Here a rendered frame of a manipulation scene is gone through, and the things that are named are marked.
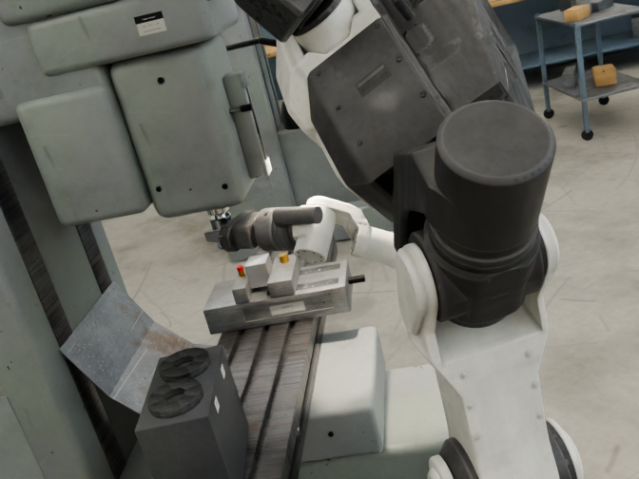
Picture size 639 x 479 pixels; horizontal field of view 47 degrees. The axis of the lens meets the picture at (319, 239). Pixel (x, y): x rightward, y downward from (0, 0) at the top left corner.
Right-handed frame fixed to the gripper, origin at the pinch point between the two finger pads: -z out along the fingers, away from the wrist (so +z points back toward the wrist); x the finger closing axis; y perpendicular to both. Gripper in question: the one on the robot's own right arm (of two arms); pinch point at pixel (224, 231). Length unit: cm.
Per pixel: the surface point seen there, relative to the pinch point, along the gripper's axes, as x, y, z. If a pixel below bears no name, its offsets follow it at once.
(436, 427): -5, 50, 37
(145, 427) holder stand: 49, 11, 15
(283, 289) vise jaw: -11.7, 20.6, 1.7
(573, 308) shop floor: -181, 123, 24
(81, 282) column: 12.1, 6.4, -35.1
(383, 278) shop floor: -204, 122, -80
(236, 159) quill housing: 3.6, -16.6, 11.4
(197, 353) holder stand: 30.8, 9.7, 12.4
